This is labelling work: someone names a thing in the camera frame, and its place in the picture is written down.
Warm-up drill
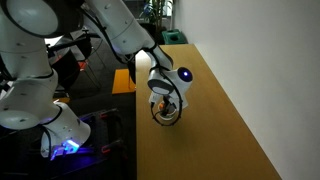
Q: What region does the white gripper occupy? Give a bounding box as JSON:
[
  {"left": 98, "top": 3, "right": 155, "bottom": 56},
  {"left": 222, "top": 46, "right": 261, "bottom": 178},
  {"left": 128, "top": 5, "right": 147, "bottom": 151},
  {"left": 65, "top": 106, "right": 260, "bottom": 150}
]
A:
[{"left": 148, "top": 89, "right": 190, "bottom": 117}]

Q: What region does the white mug with green band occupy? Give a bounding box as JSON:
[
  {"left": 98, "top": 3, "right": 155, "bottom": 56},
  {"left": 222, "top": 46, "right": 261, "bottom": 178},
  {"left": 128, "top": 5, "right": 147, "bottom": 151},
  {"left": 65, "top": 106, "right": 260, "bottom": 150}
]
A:
[{"left": 155, "top": 107, "right": 183, "bottom": 122}]

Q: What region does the green bin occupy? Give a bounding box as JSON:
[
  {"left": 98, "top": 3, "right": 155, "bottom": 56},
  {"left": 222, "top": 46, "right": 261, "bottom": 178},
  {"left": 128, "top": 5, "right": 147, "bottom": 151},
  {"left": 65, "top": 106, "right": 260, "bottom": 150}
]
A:
[{"left": 161, "top": 28, "right": 184, "bottom": 46}]

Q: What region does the green potted plant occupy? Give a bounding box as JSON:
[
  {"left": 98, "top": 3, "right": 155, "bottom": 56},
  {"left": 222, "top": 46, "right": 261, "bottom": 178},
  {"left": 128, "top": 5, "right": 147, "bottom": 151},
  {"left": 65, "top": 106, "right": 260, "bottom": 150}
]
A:
[{"left": 139, "top": 0, "right": 174, "bottom": 34}]

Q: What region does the black clamp with orange handle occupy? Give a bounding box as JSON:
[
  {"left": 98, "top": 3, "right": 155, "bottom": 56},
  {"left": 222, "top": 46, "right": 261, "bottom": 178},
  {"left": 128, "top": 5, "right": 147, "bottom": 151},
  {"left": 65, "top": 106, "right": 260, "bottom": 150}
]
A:
[
  {"left": 99, "top": 139, "right": 123, "bottom": 156},
  {"left": 99, "top": 111, "right": 121, "bottom": 123}
]

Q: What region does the black chair with orange seat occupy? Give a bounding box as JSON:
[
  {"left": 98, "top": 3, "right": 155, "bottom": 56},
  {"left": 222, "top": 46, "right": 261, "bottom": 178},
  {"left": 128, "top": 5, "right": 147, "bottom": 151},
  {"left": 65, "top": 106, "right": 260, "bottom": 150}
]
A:
[{"left": 49, "top": 46, "right": 83, "bottom": 94}]

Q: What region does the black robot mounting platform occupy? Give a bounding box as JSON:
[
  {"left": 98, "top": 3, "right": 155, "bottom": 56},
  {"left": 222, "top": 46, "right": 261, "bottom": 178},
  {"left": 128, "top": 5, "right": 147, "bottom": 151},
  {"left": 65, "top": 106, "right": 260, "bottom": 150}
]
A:
[{"left": 0, "top": 108, "right": 129, "bottom": 180}]

